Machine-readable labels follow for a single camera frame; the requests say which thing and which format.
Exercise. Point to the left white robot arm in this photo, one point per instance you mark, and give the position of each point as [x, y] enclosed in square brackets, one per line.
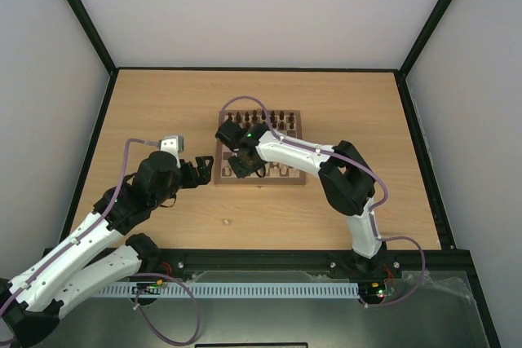
[102, 249]

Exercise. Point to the wooden chess board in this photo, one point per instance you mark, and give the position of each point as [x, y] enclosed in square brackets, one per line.
[294, 178]

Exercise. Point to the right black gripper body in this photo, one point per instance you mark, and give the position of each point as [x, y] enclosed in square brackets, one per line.
[238, 165]

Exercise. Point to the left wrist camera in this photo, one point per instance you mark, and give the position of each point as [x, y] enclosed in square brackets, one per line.
[174, 145]

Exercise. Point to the white slotted cable duct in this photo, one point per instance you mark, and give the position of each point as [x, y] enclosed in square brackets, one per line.
[234, 290]

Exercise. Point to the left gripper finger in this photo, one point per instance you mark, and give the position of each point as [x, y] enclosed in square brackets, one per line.
[208, 162]
[202, 171]

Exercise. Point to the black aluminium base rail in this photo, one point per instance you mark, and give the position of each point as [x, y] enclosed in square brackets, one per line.
[336, 264]

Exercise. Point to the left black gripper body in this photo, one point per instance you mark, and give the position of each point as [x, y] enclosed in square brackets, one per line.
[191, 181]

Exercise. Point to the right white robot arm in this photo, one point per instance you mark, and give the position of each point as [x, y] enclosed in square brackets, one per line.
[345, 178]

